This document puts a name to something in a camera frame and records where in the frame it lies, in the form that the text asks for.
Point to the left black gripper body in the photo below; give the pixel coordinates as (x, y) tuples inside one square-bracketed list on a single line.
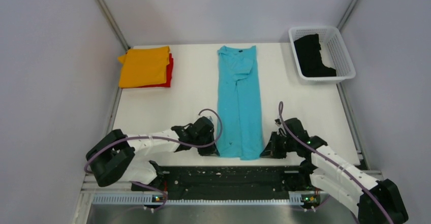
[(209, 138)]

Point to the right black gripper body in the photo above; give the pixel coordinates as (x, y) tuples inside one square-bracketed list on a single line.
[(280, 145)]

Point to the cyan t shirt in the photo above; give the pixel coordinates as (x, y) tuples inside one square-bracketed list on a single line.
[(239, 104)]

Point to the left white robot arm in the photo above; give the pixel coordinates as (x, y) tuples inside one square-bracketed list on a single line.
[(119, 157)]

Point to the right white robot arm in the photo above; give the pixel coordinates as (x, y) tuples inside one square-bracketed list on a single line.
[(369, 199)]

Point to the folded red t shirt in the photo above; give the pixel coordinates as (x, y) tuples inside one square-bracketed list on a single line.
[(169, 70)]

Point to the folded orange t shirt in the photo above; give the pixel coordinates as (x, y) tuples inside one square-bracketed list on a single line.
[(144, 67)]

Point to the white plastic basket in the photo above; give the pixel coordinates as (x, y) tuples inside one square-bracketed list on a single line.
[(333, 51)]

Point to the black t shirt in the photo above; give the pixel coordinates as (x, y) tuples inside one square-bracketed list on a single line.
[(309, 56)]

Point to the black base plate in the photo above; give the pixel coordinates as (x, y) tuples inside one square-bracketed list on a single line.
[(235, 183)]

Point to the white slotted cable duct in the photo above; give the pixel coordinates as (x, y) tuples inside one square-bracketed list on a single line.
[(149, 198)]

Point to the left aluminium corner post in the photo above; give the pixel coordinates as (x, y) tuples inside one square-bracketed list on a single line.
[(112, 23)]

